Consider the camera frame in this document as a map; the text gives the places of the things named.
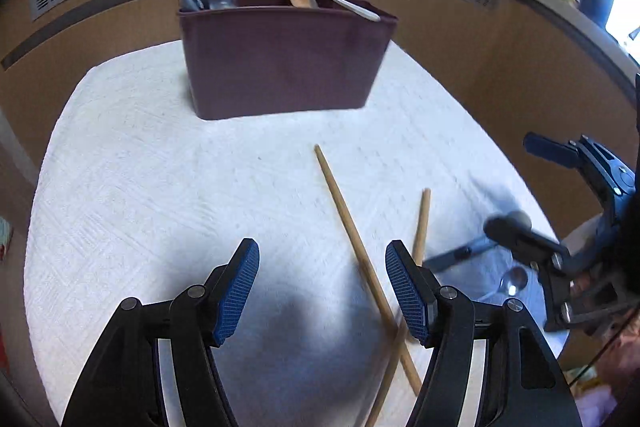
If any white textured towel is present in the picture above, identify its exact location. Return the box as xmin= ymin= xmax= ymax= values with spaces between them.
xmin=22 ymin=39 xmax=568 ymax=427

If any bright window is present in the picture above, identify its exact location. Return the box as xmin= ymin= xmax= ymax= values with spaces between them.
xmin=602 ymin=0 xmax=640 ymax=62

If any folded patterned cloth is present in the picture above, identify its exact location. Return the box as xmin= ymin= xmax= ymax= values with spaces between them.
xmin=0 ymin=216 xmax=15 ymax=263

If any black cable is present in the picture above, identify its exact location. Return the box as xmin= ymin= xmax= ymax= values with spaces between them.
xmin=570 ymin=309 xmax=633 ymax=388

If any white ball handle spoon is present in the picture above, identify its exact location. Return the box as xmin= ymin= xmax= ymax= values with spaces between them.
xmin=476 ymin=267 xmax=529 ymax=303

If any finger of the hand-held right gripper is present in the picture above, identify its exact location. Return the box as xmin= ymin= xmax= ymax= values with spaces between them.
xmin=523 ymin=132 xmax=637 ymax=208
xmin=484 ymin=214 xmax=627 ymax=334

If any wooden chopstick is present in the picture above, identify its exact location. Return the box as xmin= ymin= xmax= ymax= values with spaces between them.
xmin=364 ymin=188 xmax=432 ymax=427
xmin=313 ymin=144 xmax=422 ymax=397

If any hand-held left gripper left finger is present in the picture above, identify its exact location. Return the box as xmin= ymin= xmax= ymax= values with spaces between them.
xmin=60 ymin=238 xmax=261 ymax=427

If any person's pink clothed leg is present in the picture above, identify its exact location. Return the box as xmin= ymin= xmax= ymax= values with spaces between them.
xmin=565 ymin=332 xmax=640 ymax=427

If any brown plastic utensil box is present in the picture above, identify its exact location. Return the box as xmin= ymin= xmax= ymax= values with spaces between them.
xmin=176 ymin=0 xmax=399 ymax=121

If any black handle metal spoon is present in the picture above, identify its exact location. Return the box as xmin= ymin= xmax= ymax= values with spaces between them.
xmin=423 ymin=209 xmax=533 ymax=269

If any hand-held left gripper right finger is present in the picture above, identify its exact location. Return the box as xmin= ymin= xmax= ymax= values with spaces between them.
xmin=384 ymin=240 xmax=584 ymax=427

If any white plastic spoon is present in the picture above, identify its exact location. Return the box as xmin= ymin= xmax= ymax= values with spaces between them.
xmin=304 ymin=0 xmax=382 ymax=22

